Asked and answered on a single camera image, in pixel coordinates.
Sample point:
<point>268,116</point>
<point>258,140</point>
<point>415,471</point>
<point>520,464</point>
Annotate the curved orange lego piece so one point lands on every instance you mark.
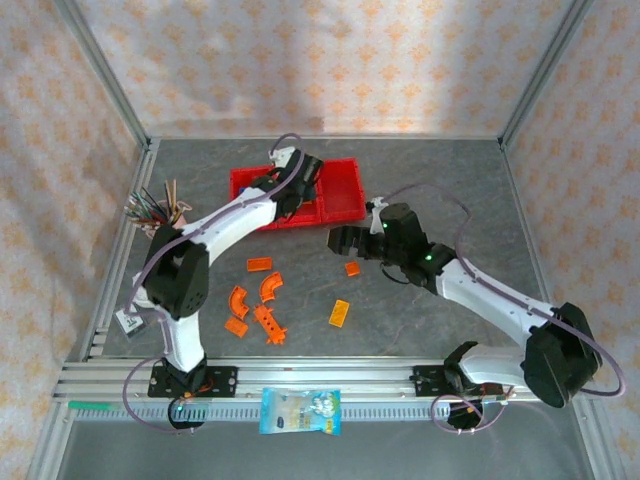
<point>269,285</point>
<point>238,300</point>

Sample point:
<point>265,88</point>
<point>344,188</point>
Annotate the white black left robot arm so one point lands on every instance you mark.
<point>230,220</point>

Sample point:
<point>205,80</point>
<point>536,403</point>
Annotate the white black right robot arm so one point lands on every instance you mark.
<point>490,295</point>

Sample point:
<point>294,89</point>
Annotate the small orange lego tile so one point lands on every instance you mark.
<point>352,268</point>

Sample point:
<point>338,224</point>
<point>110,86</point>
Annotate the flat orange lego plate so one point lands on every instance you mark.
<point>260,264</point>

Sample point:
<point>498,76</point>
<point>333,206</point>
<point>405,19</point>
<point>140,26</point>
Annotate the flat yellow lego plate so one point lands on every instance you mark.
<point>339,313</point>

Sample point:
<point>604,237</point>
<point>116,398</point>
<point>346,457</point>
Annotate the pink cup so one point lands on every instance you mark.
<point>186,215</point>

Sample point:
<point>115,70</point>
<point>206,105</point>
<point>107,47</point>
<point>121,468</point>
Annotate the tan coloured pencil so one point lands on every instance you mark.
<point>174,197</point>

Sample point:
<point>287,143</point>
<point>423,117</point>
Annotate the long orange holed lego piece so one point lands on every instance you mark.
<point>269,325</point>

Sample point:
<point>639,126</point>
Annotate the brown coloured pencil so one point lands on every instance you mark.
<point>168,197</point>

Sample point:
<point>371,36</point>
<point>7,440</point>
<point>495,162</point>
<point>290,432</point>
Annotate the small orange lego brick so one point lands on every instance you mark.
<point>236,326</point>

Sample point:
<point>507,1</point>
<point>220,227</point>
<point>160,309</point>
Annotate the dark coloured pencil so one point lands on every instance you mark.
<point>151,199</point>

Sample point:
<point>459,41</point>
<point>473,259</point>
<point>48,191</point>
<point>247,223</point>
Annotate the white tipped coloured pencil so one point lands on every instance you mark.
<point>147,226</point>

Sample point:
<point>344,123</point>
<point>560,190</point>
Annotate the green coloured pencil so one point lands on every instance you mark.
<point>145,204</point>

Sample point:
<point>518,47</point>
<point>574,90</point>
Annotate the teal coloured pencil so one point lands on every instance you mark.
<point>142,210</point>

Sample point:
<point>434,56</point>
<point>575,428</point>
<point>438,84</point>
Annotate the red coloured pencil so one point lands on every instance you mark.
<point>142,217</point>

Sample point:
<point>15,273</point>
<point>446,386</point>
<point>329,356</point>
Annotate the blue white snack bag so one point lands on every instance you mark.
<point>300,411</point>

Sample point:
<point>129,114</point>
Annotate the black round base hub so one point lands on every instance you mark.
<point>462,422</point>
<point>187,424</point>

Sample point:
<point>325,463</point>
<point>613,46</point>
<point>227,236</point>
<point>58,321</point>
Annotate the small white printed box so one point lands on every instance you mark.
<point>131,322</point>

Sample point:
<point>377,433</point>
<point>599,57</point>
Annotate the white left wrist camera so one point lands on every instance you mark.
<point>282,157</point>

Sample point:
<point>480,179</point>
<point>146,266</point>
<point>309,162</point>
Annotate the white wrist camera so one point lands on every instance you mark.
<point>282,157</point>
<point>376,207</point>

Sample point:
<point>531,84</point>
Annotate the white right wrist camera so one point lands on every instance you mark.
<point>376,207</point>

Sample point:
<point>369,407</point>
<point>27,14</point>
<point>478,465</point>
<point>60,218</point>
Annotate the aluminium back rail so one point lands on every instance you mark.
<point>400,137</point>

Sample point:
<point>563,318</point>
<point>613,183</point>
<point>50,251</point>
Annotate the aluminium side rail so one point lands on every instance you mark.
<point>145,170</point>
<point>511,170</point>

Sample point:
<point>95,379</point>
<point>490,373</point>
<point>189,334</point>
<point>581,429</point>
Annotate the wide aluminium front rail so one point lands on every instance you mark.
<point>325,375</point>

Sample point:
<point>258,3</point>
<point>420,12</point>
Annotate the aluminium frame post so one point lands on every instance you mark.
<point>100,65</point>
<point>600,450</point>
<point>545,70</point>
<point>47,450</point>

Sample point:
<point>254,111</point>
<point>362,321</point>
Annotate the aluminium lower frame post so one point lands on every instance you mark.
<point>600,450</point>
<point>47,450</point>

